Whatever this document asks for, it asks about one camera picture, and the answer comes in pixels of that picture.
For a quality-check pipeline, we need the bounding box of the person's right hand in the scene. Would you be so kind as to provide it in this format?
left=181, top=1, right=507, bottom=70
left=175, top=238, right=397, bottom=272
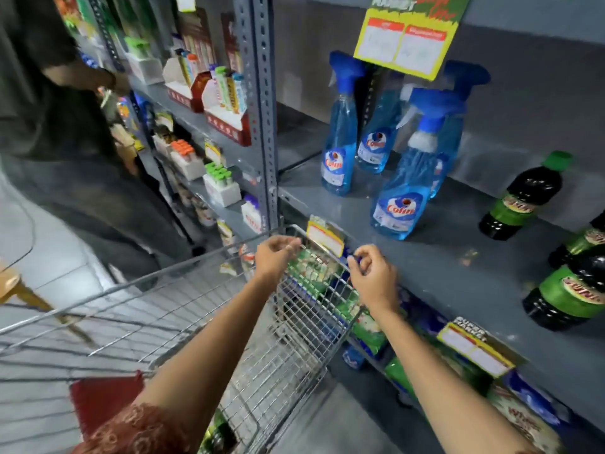
left=347, top=244, right=401, bottom=318

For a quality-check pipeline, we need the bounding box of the person's left hand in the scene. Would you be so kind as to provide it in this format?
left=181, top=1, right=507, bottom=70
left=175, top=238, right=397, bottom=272
left=255, top=235, right=303, bottom=285

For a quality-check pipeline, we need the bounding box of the metal wire shopping cart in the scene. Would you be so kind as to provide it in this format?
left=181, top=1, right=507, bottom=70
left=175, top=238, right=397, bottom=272
left=0, top=224, right=366, bottom=454

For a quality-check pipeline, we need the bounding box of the person's left forearm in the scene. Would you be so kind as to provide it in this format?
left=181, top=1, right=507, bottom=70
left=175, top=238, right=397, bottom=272
left=134, top=273, right=284, bottom=454

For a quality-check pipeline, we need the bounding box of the person's right forearm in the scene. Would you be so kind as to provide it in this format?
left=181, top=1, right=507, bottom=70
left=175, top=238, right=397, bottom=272
left=370, top=305, right=542, bottom=454

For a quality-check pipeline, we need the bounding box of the yellow shelf price tag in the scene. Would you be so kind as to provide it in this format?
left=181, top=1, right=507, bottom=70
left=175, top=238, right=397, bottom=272
left=436, top=317, right=518, bottom=379
left=204, top=139, right=224, bottom=167
left=306, top=215, right=346, bottom=259

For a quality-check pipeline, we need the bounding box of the white and purple box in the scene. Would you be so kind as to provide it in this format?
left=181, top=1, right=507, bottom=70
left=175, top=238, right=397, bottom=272
left=240, top=194, right=263, bottom=234

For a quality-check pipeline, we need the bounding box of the white box of green-capped tubes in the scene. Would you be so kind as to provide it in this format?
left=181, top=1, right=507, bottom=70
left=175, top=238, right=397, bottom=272
left=124, top=37, right=164, bottom=86
left=203, top=162, right=242, bottom=208

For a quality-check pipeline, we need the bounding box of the blue glass cleaner spray bottle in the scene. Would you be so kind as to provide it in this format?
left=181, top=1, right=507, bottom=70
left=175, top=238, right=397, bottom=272
left=370, top=88, right=466, bottom=241
left=429, top=60, right=491, bottom=200
left=355, top=68, right=413, bottom=175
left=321, top=51, right=366, bottom=197

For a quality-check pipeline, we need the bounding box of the white box of orange-capped tubes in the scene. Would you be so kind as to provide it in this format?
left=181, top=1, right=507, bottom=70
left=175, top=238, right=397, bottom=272
left=169, top=139, right=207, bottom=181

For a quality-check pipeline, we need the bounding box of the red white tube display box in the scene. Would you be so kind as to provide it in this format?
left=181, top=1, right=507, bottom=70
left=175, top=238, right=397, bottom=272
left=162, top=48, right=212, bottom=113
left=202, top=66, right=252, bottom=147

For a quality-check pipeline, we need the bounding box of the grey metal shelf rack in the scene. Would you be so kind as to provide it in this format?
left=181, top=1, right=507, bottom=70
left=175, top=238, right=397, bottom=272
left=52, top=0, right=265, bottom=246

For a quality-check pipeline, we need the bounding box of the dark bottle with green label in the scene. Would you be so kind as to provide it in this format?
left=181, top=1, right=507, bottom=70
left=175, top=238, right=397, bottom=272
left=522, top=250, right=605, bottom=332
left=478, top=150, right=574, bottom=242
left=548, top=210, right=605, bottom=270

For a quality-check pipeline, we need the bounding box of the green bottle in cart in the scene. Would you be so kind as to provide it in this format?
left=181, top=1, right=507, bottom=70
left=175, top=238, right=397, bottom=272
left=199, top=410, right=238, bottom=454

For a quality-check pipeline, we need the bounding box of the blue detergent packet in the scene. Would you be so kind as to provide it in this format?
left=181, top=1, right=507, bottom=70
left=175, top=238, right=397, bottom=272
left=503, top=370, right=573, bottom=427

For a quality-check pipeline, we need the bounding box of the white and green detergent packet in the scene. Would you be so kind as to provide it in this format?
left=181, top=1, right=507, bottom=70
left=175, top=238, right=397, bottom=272
left=487, top=384, right=565, bottom=454

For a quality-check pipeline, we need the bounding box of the brown product display box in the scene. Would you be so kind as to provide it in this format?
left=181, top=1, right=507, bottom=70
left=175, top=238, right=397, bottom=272
left=177, top=8, right=217, bottom=71

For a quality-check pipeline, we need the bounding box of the yellow and green hanging sign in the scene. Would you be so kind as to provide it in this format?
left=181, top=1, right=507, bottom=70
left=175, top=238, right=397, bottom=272
left=353, top=0, right=473, bottom=82

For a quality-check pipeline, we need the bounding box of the red patterned sleeve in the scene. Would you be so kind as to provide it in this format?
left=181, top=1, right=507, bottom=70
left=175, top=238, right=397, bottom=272
left=71, top=403, right=201, bottom=454

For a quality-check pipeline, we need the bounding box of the red plastic cart seat flap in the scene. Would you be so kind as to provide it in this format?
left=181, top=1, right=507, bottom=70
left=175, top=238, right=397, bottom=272
left=69, top=371, right=145, bottom=439

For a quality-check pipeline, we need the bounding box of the wooden stool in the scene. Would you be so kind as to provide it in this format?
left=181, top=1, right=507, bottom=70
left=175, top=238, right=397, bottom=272
left=0, top=260, right=95, bottom=346

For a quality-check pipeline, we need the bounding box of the grey perforated metal shelf post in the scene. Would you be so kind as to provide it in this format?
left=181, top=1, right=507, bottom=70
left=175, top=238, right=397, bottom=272
left=233, top=0, right=280, bottom=232

